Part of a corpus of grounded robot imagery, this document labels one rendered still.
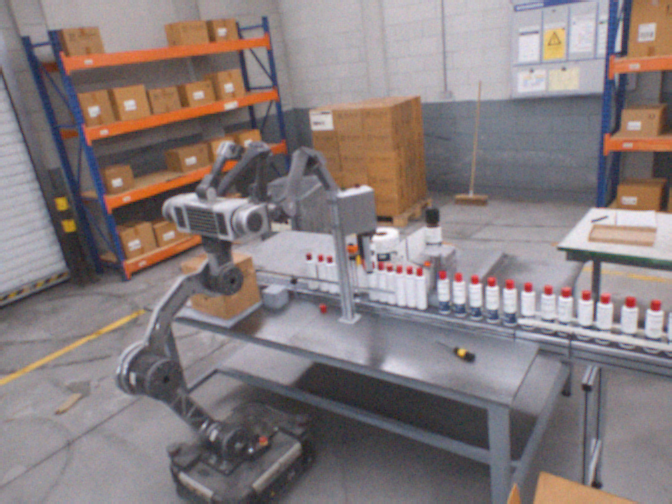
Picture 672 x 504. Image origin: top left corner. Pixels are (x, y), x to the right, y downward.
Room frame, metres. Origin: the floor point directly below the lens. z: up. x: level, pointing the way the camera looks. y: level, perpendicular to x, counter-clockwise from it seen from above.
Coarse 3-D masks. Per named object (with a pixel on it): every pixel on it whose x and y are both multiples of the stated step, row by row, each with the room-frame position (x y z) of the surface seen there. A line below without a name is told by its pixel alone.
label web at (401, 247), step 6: (402, 240) 2.71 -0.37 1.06; (396, 246) 2.64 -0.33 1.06; (402, 246) 2.70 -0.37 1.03; (402, 252) 2.70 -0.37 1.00; (396, 258) 2.52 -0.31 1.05; (402, 258) 2.48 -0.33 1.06; (396, 264) 2.52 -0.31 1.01; (402, 264) 2.47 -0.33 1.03; (408, 264) 2.43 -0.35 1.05; (414, 264) 2.38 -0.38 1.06; (414, 270) 2.38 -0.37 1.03; (426, 270) 2.29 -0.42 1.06; (432, 270) 2.34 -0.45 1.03; (426, 276) 2.29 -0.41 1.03; (432, 276) 2.34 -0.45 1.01; (426, 282) 2.30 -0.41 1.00; (432, 282) 2.33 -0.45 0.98; (426, 288) 2.30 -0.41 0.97; (432, 288) 2.32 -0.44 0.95
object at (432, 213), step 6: (426, 210) 2.86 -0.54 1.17; (432, 210) 2.84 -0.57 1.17; (438, 210) 2.86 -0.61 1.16; (426, 216) 2.86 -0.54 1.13; (432, 216) 2.84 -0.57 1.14; (438, 216) 2.85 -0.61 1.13; (426, 222) 2.86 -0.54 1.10; (432, 222) 2.84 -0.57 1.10; (438, 222) 2.84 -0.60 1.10; (426, 228) 2.86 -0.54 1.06; (432, 228) 2.84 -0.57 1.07; (438, 228) 2.84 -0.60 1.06; (426, 234) 2.86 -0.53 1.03; (432, 234) 2.83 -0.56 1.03; (438, 234) 2.84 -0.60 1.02; (426, 240) 2.86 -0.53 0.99; (432, 240) 2.83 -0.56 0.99; (438, 240) 2.83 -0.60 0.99
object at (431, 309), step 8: (264, 280) 2.85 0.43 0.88; (272, 280) 2.83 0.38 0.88; (280, 280) 2.82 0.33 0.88; (288, 280) 2.80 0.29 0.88; (296, 288) 2.68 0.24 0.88; (304, 288) 2.67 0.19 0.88; (336, 296) 2.52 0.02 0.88; (368, 296) 2.46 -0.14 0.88; (384, 304) 2.35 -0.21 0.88; (424, 312) 2.22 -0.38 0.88; (432, 312) 2.21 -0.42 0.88; (464, 320) 2.11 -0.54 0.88; (472, 320) 2.10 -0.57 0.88; (480, 320) 2.08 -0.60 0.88; (512, 328) 1.99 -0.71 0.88
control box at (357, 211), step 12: (348, 192) 2.34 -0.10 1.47; (360, 192) 2.32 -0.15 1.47; (372, 192) 2.34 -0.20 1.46; (348, 204) 2.30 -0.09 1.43; (360, 204) 2.32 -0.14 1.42; (372, 204) 2.34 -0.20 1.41; (348, 216) 2.30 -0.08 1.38; (360, 216) 2.32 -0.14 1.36; (372, 216) 2.33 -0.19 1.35; (348, 228) 2.30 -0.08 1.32; (360, 228) 2.31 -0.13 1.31; (372, 228) 2.33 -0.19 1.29
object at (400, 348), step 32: (256, 256) 3.39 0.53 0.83; (288, 256) 3.31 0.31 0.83; (512, 256) 2.83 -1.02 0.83; (192, 320) 2.57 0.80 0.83; (256, 320) 2.46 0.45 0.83; (288, 320) 2.42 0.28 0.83; (320, 320) 2.37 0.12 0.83; (384, 320) 2.28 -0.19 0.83; (320, 352) 2.08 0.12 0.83; (352, 352) 2.04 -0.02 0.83; (384, 352) 2.01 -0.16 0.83; (416, 352) 1.97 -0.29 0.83; (448, 352) 1.94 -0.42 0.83; (480, 352) 1.91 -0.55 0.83; (512, 352) 1.88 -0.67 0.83; (448, 384) 1.73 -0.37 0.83; (480, 384) 1.70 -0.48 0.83; (512, 384) 1.68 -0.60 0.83
